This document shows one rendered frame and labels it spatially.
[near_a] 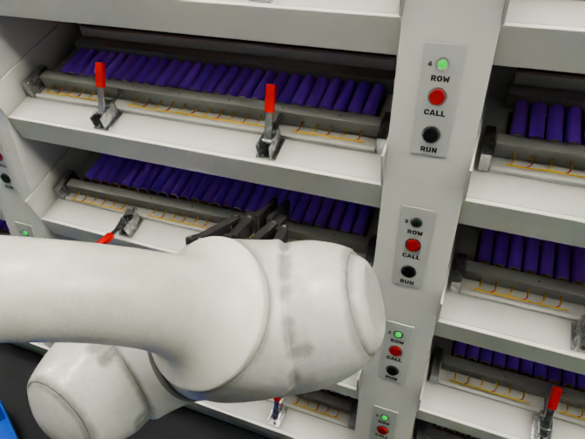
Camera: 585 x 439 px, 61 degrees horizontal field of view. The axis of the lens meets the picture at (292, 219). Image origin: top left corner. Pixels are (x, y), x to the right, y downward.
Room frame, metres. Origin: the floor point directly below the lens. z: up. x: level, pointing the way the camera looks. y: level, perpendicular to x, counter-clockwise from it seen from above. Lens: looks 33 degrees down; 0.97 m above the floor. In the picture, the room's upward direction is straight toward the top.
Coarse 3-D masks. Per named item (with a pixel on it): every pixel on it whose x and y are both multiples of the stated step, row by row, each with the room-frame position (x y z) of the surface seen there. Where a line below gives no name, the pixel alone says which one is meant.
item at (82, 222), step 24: (72, 168) 0.84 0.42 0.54; (48, 192) 0.78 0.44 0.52; (48, 216) 0.75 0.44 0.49; (72, 216) 0.75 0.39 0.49; (96, 216) 0.74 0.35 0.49; (120, 216) 0.73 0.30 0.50; (168, 216) 0.72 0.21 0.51; (96, 240) 0.72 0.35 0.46; (120, 240) 0.69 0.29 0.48; (144, 240) 0.68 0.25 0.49; (168, 240) 0.67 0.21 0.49; (288, 240) 0.65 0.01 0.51
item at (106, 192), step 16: (80, 192) 0.79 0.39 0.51; (96, 192) 0.77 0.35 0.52; (112, 192) 0.76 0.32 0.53; (128, 192) 0.76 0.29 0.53; (144, 192) 0.75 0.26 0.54; (160, 208) 0.73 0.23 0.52; (176, 208) 0.71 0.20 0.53; (192, 208) 0.71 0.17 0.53; (208, 208) 0.70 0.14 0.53; (224, 208) 0.70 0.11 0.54; (192, 224) 0.69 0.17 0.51; (288, 224) 0.65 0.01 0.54; (304, 224) 0.65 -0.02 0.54; (320, 240) 0.63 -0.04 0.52; (336, 240) 0.62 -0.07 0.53; (352, 240) 0.61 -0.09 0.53; (368, 240) 0.61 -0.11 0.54
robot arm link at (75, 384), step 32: (64, 352) 0.26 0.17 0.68; (96, 352) 0.26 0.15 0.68; (128, 352) 0.26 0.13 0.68; (32, 384) 0.25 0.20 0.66; (64, 384) 0.24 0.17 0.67; (96, 384) 0.24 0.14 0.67; (128, 384) 0.25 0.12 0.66; (160, 384) 0.25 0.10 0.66; (64, 416) 0.23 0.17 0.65; (96, 416) 0.23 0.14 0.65; (128, 416) 0.23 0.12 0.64; (160, 416) 0.26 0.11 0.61
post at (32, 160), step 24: (0, 24) 0.79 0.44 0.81; (24, 24) 0.83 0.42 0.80; (48, 24) 0.87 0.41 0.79; (72, 24) 0.92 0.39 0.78; (0, 48) 0.78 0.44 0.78; (24, 48) 0.82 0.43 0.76; (0, 72) 0.76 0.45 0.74; (0, 120) 0.76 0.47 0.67; (24, 144) 0.77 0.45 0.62; (48, 144) 0.81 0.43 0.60; (24, 168) 0.75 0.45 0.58; (48, 168) 0.80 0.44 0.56; (0, 192) 0.78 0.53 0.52; (24, 192) 0.76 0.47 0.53; (24, 216) 0.76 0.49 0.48
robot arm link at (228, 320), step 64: (0, 256) 0.19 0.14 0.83; (64, 256) 0.20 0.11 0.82; (128, 256) 0.21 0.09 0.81; (192, 256) 0.25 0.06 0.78; (256, 256) 0.26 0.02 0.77; (320, 256) 0.26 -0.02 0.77; (0, 320) 0.17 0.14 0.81; (64, 320) 0.18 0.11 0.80; (128, 320) 0.19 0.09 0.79; (192, 320) 0.21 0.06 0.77; (256, 320) 0.22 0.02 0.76; (320, 320) 0.22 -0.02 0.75; (384, 320) 0.26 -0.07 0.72; (192, 384) 0.20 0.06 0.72; (256, 384) 0.21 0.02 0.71; (320, 384) 0.22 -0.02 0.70
